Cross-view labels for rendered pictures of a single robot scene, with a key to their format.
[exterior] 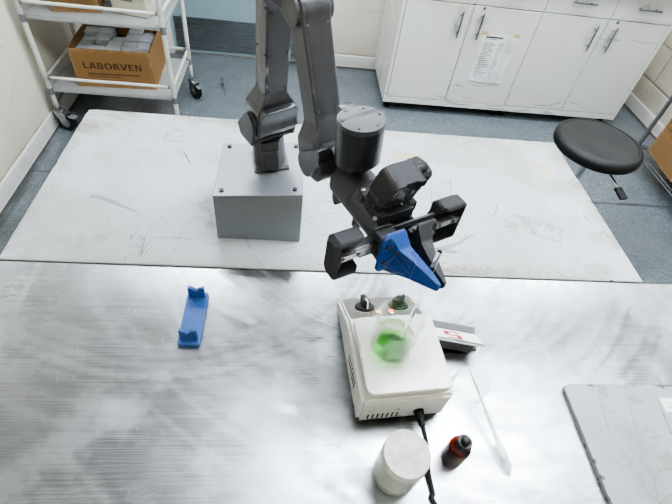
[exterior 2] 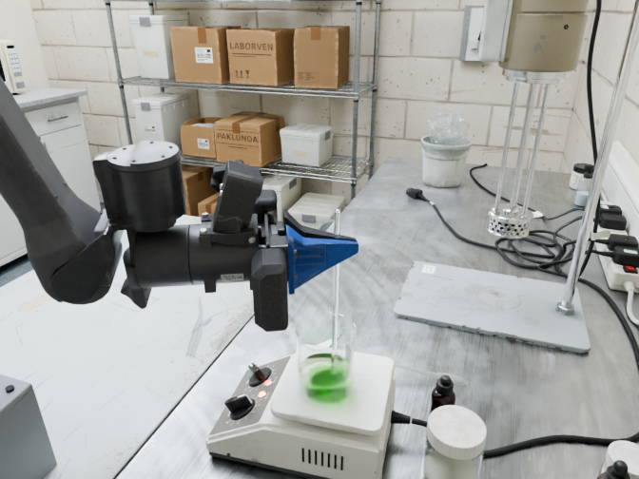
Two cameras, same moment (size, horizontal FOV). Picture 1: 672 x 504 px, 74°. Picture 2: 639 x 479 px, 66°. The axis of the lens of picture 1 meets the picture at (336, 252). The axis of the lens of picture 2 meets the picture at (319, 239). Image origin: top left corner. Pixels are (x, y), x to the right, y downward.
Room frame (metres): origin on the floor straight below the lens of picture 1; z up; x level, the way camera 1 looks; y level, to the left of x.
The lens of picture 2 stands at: (0.13, 0.27, 1.37)
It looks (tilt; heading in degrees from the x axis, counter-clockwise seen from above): 25 degrees down; 299
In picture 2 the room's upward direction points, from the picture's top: straight up
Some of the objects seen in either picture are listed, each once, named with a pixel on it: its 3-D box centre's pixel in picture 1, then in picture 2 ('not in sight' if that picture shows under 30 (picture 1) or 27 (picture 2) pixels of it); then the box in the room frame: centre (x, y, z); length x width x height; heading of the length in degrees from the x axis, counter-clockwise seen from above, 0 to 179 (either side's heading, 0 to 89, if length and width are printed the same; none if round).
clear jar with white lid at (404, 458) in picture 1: (400, 463); (453, 452); (0.20, -0.13, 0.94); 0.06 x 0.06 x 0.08
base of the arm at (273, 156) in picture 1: (269, 148); not in sight; (0.67, 0.15, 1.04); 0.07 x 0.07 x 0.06; 20
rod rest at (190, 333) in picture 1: (192, 314); not in sight; (0.38, 0.21, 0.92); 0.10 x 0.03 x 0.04; 10
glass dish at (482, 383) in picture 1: (469, 385); not in sight; (0.34, -0.24, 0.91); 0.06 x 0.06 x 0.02
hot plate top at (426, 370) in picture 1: (400, 352); (336, 385); (0.33, -0.11, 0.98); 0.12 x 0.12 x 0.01; 15
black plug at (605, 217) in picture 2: not in sight; (607, 220); (0.08, -0.89, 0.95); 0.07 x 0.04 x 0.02; 10
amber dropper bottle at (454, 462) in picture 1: (459, 448); (442, 398); (0.23, -0.21, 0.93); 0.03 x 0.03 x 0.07
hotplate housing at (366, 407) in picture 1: (390, 351); (313, 410); (0.36, -0.11, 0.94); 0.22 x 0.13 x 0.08; 15
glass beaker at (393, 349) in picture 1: (394, 331); (324, 362); (0.34, -0.09, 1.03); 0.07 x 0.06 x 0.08; 97
